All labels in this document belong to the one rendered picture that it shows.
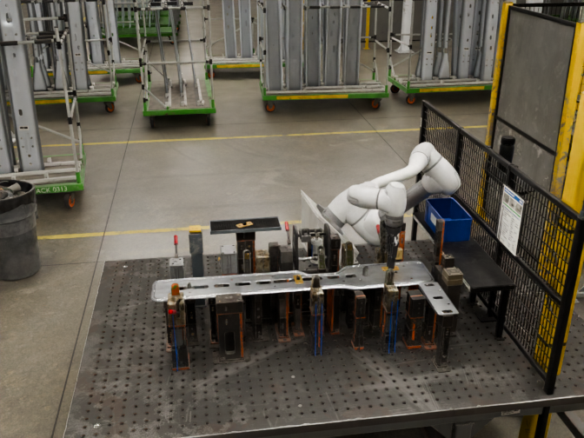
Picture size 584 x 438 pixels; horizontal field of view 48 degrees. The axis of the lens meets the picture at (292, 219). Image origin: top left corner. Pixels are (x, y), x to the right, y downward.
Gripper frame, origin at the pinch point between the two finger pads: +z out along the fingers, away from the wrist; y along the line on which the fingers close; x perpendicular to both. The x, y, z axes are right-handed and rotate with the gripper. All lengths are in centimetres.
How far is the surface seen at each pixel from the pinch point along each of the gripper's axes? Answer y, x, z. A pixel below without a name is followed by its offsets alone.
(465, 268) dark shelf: 6.8, 36.4, 3.3
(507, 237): 11, 54, -15
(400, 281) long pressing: 8.8, 2.5, 6.4
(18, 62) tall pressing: -384, -257, -32
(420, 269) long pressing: -0.8, 15.9, 6.4
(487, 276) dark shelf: 16.0, 44.3, 3.3
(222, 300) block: 19, -84, 4
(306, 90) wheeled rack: -683, 72, 76
